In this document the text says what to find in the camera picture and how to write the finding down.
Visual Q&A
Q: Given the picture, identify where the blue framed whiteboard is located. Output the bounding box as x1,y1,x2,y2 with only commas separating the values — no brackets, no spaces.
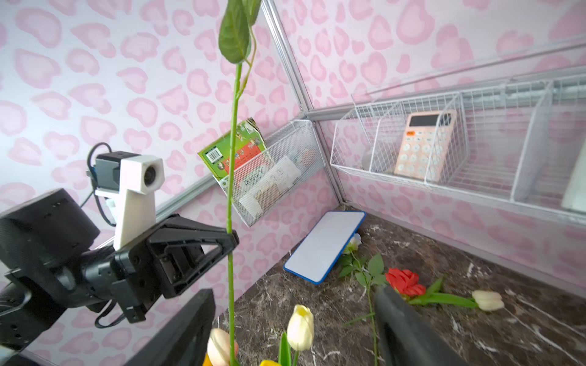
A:
284,210,366,285

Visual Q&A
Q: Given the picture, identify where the green red booklet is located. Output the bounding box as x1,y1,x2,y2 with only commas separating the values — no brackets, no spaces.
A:
197,117,269,181

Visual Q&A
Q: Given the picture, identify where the white mesh side basket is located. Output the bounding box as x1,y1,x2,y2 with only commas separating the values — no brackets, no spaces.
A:
231,120,324,227

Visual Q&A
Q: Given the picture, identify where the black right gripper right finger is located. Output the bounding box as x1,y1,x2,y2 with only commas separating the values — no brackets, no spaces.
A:
375,288,466,366

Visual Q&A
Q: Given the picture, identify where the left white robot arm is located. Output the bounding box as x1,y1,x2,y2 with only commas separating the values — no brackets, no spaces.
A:
1,189,239,352

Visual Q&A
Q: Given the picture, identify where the peach pink tulip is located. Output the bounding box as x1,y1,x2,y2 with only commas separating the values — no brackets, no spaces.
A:
207,328,239,366

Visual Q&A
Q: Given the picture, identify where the white wire wall basket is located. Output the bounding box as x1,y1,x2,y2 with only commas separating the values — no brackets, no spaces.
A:
330,74,585,225

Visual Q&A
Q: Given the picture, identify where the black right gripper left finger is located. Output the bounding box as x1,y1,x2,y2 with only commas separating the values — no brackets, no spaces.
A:
127,289,215,366

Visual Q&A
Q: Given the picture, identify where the small yellow tulip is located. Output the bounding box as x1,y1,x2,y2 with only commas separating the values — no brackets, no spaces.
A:
407,278,505,312

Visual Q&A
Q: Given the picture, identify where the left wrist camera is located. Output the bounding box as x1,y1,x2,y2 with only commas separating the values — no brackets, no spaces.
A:
86,143,165,251

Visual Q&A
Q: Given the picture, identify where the cream white tulip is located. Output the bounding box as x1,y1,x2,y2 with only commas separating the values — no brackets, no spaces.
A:
278,304,314,366

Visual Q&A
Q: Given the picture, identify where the pink calculator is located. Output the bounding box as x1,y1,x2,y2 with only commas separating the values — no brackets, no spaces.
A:
394,109,458,183

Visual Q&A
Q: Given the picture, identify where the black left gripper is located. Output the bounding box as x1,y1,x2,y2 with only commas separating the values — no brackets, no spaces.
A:
79,214,240,323

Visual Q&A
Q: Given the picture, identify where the red rose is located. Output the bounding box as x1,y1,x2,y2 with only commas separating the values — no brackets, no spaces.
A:
385,268,426,298

